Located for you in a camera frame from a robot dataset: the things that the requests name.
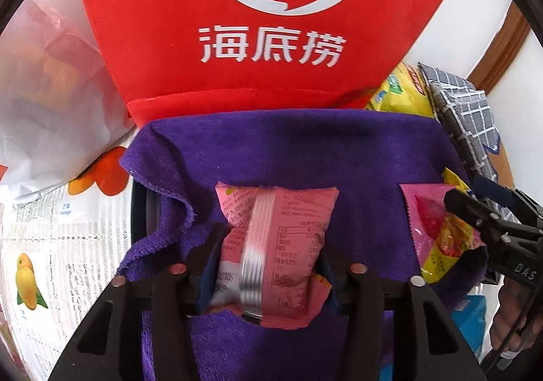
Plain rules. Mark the white plastic bag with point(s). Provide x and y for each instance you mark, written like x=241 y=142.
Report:
x=51 y=118

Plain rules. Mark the red bag with white logo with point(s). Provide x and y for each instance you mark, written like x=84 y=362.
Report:
x=152 y=24

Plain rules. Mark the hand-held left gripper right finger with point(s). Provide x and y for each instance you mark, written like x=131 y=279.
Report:
x=328 y=285

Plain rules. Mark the pink and yellow snack packet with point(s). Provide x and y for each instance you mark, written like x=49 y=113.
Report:
x=428 y=220

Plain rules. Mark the blue and white tissue pack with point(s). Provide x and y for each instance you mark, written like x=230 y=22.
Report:
x=468 y=326

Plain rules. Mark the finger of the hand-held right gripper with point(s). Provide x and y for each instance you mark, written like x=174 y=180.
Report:
x=464 y=205

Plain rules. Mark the fruit-printed tablecloth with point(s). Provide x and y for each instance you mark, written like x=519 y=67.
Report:
x=72 y=262

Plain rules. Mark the person's right hand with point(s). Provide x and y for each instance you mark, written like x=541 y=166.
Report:
x=511 y=313

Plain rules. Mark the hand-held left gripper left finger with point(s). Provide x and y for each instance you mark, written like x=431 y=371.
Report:
x=208 y=275

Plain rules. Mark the purple towel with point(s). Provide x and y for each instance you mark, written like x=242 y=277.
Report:
x=297 y=152

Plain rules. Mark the wooden door trim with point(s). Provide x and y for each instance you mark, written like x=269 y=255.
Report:
x=505 y=50

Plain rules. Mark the grey checked fabric box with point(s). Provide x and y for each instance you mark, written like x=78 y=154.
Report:
x=462 y=109

